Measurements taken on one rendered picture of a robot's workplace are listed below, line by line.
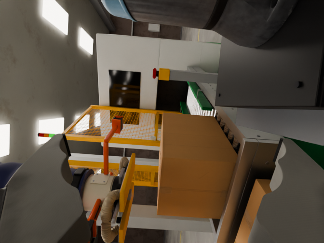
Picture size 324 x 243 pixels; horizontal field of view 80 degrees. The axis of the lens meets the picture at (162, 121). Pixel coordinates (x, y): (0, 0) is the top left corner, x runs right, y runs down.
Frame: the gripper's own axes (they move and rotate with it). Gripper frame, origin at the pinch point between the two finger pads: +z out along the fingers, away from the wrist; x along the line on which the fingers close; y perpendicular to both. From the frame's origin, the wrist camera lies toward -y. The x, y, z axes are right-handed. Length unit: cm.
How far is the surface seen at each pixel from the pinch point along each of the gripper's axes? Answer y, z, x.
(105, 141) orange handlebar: 46, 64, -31
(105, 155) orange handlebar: 53, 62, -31
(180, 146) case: 56, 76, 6
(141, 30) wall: 63, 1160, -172
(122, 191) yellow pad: 55, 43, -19
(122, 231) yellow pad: 74, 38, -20
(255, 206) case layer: 64, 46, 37
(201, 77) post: 29, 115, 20
